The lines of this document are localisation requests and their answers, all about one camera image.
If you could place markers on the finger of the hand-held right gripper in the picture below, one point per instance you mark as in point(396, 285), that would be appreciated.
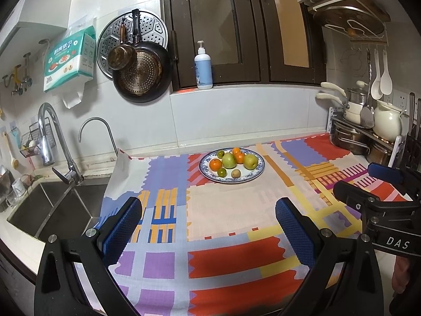
point(383, 172)
point(353, 195)

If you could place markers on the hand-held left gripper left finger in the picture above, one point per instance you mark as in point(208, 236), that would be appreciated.
point(121, 227)

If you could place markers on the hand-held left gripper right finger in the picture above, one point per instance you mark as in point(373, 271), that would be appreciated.
point(292, 230)

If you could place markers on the blue patterned white plate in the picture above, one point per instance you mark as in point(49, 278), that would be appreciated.
point(253, 175)

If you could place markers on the yellow-brown kiwi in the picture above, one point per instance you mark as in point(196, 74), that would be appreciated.
point(235, 173)

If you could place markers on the orange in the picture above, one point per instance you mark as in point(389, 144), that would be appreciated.
point(236, 150)
point(241, 158)
point(215, 164)

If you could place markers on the small green lime front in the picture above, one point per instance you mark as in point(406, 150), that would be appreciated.
point(222, 172)

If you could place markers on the small green lime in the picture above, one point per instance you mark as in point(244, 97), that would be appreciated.
point(221, 154)
point(222, 172)

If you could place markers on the green apple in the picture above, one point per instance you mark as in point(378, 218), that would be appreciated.
point(229, 160)

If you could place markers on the small green lime back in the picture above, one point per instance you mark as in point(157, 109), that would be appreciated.
point(221, 154)

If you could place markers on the person's right hand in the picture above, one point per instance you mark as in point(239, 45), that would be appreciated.
point(399, 275)

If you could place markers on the black knife holder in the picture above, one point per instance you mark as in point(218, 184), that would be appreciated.
point(412, 144)

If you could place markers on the white ceramic teapot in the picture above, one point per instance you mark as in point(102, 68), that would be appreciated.
point(389, 120)

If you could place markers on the metal spatula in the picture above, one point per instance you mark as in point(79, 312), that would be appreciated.
point(367, 115)

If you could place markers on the stainless steel sink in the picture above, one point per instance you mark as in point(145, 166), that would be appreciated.
point(59, 214)

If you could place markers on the colourful patterned tablecloth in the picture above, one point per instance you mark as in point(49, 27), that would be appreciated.
point(230, 210)

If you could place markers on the metal pot rack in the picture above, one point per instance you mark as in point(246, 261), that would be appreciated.
point(335, 118)

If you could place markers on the yellow-green pear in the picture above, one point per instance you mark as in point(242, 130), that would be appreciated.
point(250, 161)

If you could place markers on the stainless steel lidded pot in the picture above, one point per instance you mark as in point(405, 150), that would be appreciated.
point(357, 95)

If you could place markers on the white plastic spoon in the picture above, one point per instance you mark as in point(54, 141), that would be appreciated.
point(385, 77)
point(376, 79)

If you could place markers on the large chrome faucet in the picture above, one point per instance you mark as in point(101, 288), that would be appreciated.
point(47, 148)

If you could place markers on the thin gooseneck faucet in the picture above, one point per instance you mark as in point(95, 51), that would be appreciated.
point(97, 119)

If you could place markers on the glass cup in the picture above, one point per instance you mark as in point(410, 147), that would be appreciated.
point(16, 189)

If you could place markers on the dish brush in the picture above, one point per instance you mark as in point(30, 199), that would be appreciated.
point(13, 161)

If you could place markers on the gold metal colander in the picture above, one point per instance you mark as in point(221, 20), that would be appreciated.
point(141, 72)

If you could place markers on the black frying pan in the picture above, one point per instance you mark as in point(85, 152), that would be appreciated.
point(166, 72)

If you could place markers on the small copper saucepan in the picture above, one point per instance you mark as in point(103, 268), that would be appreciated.
point(120, 57)

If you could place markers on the paper towel pack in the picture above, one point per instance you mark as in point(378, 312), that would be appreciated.
point(70, 61)

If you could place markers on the white blue pump bottle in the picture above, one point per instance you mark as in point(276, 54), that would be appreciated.
point(203, 69)

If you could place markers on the round perforated steamer tray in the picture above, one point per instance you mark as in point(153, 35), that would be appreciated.
point(148, 26)

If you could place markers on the white wall socket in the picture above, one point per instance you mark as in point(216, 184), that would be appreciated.
point(399, 98)

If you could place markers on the wall utensil rack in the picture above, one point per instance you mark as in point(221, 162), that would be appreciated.
point(361, 36)

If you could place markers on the dark wooden window frame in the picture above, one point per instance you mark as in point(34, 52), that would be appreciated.
point(259, 39)

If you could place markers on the yellow wall tap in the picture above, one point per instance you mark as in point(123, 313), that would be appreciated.
point(14, 79)

